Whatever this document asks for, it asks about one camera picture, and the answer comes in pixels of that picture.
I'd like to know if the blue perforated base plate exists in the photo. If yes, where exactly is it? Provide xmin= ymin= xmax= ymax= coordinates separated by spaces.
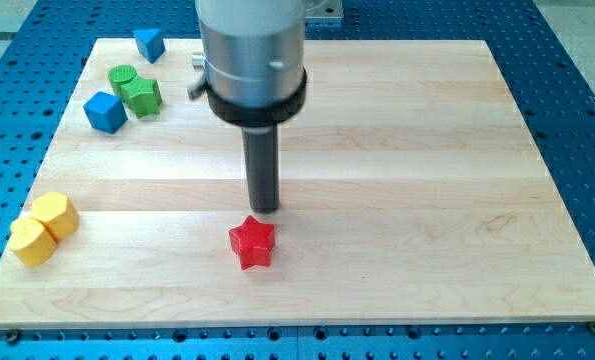
xmin=0 ymin=0 xmax=595 ymax=359

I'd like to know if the yellow hexagon block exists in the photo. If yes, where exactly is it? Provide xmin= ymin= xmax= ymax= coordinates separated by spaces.
xmin=31 ymin=192 xmax=80 ymax=242

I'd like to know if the green cylinder block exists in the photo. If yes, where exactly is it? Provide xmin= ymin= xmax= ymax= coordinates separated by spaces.
xmin=107 ymin=64 xmax=137 ymax=97

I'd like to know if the yellow rounded block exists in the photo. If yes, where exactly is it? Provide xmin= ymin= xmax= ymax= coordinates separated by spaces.
xmin=8 ymin=217 xmax=57 ymax=268

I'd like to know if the blue cube block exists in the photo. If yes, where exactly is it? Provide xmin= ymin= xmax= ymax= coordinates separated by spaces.
xmin=83 ymin=91 xmax=128 ymax=134

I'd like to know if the blue triangular block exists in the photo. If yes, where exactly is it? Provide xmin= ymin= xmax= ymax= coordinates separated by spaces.
xmin=133 ymin=28 xmax=166 ymax=64

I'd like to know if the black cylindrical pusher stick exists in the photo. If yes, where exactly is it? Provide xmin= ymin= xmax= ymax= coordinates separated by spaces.
xmin=242 ymin=126 xmax=279 ymax=213

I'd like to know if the red star block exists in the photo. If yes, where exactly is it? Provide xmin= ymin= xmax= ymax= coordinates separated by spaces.
xmin=228 ymin=215 xmax=275 ymax=270

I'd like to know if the light wooden board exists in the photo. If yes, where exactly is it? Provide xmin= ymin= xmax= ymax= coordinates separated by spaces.
xmin=0 ymin=38 xmax=595 ymax=330

